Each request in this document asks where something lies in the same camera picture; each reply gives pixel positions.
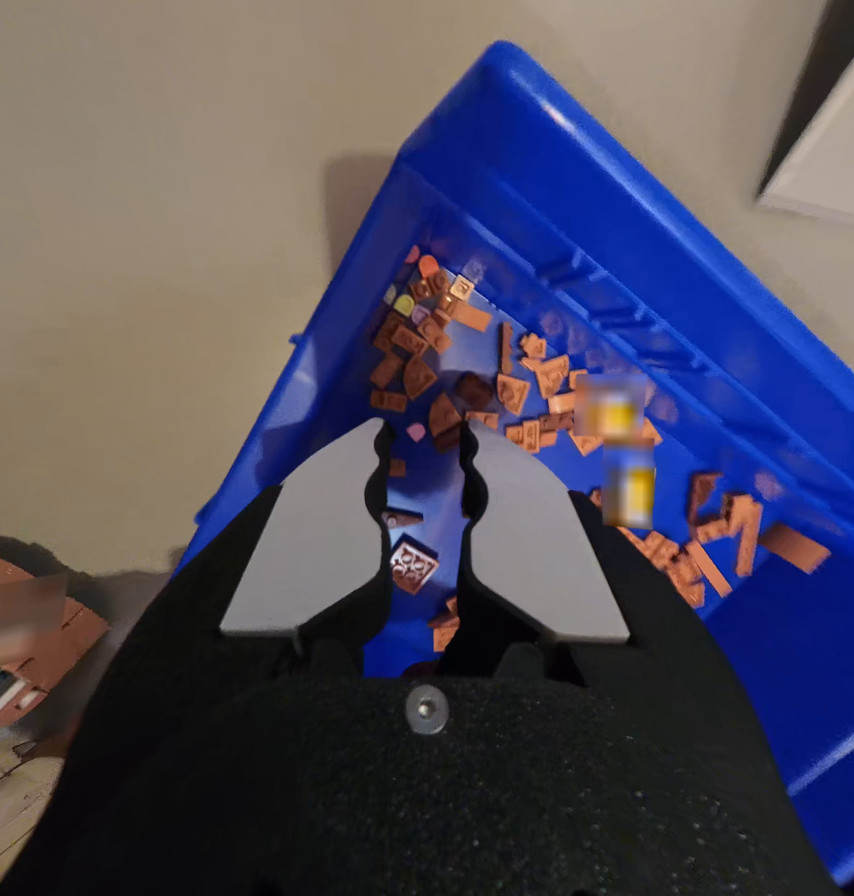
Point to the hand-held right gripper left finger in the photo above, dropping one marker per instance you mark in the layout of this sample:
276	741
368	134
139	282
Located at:
308	553

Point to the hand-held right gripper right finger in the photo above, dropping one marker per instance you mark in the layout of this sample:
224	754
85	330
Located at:
539	560

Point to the pile of brown lego pieces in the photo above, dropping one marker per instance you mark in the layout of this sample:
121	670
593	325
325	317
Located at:
420	378

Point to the blue plastic bin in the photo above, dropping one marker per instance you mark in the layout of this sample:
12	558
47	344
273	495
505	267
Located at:
784	665

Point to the brown lego figure body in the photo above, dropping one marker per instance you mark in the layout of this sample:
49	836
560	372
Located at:
70	637

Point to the white lamp stand base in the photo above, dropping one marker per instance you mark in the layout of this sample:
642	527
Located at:
840	161

